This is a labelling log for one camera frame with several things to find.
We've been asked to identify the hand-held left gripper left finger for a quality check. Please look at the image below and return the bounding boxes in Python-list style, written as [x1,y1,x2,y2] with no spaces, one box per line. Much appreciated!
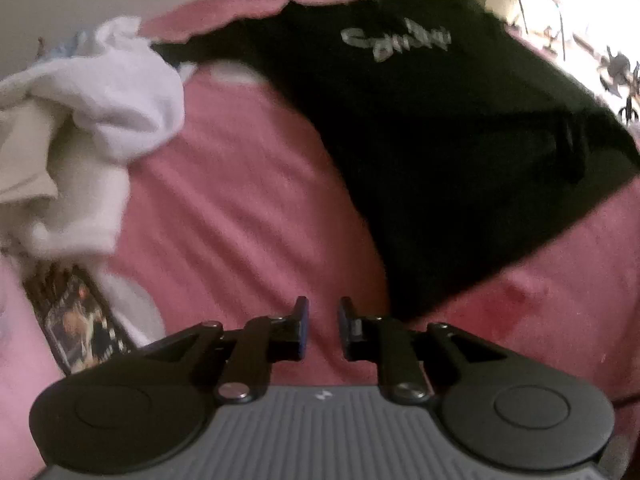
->
[140,296,310,404]

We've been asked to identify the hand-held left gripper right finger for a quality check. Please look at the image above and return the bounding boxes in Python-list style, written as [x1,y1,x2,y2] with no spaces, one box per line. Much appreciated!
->
[338,297,506,405]

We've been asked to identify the black t-shirt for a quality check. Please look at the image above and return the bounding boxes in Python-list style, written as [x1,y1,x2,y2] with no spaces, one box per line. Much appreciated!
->
[150,0,640,321]

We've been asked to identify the white garment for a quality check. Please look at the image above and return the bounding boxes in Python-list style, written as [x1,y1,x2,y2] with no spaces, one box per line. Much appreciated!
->
[0,16,187,261]

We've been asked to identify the pink floral blanket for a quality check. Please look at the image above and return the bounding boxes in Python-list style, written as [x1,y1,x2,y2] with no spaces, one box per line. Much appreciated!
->
[0,0,640,480]

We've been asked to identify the black smartphone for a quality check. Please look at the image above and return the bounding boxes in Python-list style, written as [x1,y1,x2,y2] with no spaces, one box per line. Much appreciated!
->
[22,265,138,376]

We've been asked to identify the pale pink quilt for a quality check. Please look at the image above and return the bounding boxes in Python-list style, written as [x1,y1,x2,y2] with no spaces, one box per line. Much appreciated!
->
[0,255,68,480]

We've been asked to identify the beige garment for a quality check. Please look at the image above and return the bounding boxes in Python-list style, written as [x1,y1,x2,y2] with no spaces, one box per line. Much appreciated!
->
[0,107,63,203]

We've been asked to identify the office chair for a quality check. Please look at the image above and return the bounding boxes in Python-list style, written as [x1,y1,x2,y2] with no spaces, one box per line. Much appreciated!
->
[597,47,640,121]

